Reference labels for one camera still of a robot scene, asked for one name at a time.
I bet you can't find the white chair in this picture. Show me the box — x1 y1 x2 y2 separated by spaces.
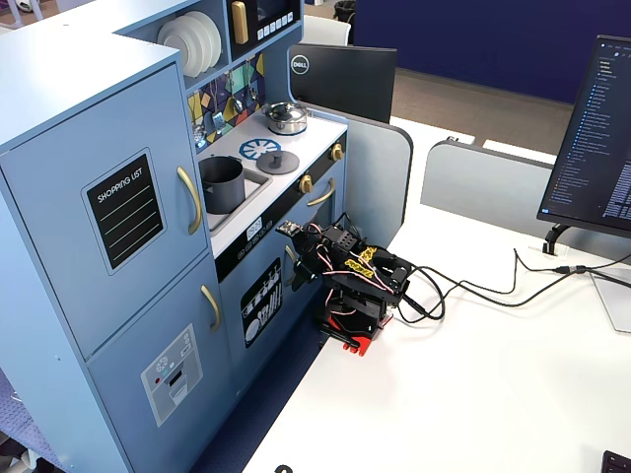
301 14 353 48

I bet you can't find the white sink basin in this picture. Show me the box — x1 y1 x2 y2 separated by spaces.
206 169 274 233

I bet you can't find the metal spoon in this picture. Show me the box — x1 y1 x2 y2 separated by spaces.
227 71 245 114

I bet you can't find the white plate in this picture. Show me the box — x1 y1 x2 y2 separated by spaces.
157 18 199 78
186 10 224 68

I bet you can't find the gold microwave handle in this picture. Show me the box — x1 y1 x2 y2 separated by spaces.
231 1 249 45

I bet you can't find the black toy microwave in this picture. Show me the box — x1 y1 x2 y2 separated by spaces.
228 0 304 61

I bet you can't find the black Dell monitor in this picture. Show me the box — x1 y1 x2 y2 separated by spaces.
286 42 398 125

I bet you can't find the stack of white plates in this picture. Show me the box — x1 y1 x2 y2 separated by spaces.
171 13 214 75

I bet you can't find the gold freezer handle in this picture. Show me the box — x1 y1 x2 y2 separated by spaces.
199 284 223 333

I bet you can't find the blue toy kitchen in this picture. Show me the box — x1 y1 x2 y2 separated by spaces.
0 0 349 473

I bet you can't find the metal hanging utensil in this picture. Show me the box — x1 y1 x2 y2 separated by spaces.
193 91 207 149

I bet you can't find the gray base plate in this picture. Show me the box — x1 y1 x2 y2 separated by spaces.
588 272 631 334

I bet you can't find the black dishwasher decal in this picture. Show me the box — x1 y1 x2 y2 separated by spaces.
240 256 284 350

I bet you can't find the gray ice dispenser decal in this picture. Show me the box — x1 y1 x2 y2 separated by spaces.
140 322 205 429

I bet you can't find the slotted metal spatula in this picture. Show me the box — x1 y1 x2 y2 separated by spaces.
211 81 225 137

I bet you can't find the gray desk divider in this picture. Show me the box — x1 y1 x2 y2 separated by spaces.
304 104 415 248
419 139 569 248

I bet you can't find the stainless steel pot lid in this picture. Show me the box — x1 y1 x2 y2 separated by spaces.
261 101 308 125

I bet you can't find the black looped cable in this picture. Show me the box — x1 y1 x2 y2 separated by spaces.
393 264 631 325

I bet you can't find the monitor with lit screen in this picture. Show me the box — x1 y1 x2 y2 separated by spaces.
535 34 631 239

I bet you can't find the black keyboard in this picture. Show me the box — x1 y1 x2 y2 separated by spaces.
601 449 631 473

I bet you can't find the black shopping list board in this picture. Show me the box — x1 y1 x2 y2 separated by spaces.
80 147 166 277

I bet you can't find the colourful mosaic backsplash panel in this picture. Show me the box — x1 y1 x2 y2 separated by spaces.
186 52 267 150

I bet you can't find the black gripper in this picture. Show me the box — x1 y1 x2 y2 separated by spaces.
291 224 330 293

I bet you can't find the black thin cable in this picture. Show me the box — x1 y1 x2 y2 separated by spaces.
513 247 631 287

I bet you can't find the gray pot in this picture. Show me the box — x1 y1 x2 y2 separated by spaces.
198 156 246 216

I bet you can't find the gray lid with knob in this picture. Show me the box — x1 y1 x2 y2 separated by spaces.
255 150 301 175

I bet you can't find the gold fridge handle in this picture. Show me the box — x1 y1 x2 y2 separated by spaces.
175 166 204 237

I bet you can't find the red and black arm base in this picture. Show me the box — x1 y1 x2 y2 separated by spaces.
317 312 394 358

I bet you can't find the gold oven handle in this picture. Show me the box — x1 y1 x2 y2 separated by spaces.
306 177 338 208

